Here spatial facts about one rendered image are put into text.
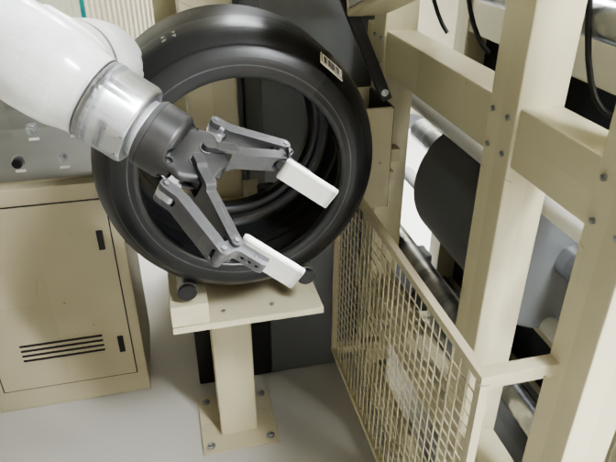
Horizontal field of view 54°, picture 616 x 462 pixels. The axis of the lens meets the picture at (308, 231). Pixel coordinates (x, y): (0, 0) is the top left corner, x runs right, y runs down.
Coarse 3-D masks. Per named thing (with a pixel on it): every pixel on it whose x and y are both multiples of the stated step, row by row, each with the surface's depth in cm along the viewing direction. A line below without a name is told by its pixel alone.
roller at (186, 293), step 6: (180, 282) 138; (186, 282) 137; (192, 282) 138; (180, 288) 136; (186, 288) 136; (192, 288) 137; (180, 294) 137; (186, 294) 137; (192, 294) 138; (186, 300) 138
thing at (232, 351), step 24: (192, 0) 141; (216, 0) 143; (192, 96) 152; (216, 96) 154; (240, 192) 169; (216, 336) 192; (240, 336) 194; (216, 360) 196; (240, 360) 199; (216, 384) 202; (240, 384) 204; (240, 408) 209
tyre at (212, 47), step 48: (144, 48) 114; (192, 48) 110; (240, 48) 110; (288, 48) 114; (336, 96) 119; (336, 144) 125; (144, 192) 148; (288, 192) 159; (144, 240) 125; (288, 240) 150
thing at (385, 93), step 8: (344, 0) 143; (344, 8) 145; (352, 16) 146; (360, 16) 147; (352, 24) 147; (360, 24) 147; (360, 32) 148; (360, 40) 149; (368, 40) 150; (360, 48) 150; (368, 48) 150; (368, 56) 152; (368, 64) 153; (376, 64) 153; (368, 72) 156; (376, 72) 154; (376, 80) 155; (384, 80) 156; (376, 88) 157; (384, 88) 157; (384, 96) 158
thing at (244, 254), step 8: (232, 248) 58; (240, 248) 58; (248, 248) 59; (216, 256) 57; (232, 256) 59; (240, 256) 58; (248, 256) 58; (256, 256) 59; (264, 256) 59; (248, 264) 59; (256, 264) 59; (264, 264) 59
